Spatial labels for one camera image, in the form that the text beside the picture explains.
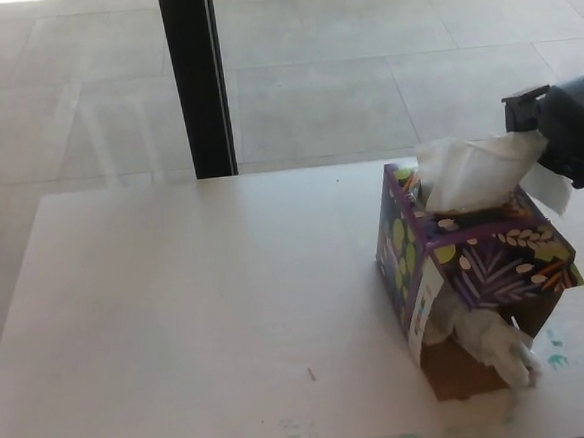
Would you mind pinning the crumpled white tissue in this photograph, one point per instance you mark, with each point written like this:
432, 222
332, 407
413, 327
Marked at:
486, 346

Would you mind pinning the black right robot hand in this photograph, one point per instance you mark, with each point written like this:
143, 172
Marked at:
573, 124

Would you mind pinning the black window frame post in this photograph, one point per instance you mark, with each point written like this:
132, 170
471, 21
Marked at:
196, 85

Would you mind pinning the purple floral tissue box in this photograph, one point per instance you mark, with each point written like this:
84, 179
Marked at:
495, 260

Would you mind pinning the white tissue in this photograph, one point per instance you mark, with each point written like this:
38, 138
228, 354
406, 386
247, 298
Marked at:
486, 346
469, 171

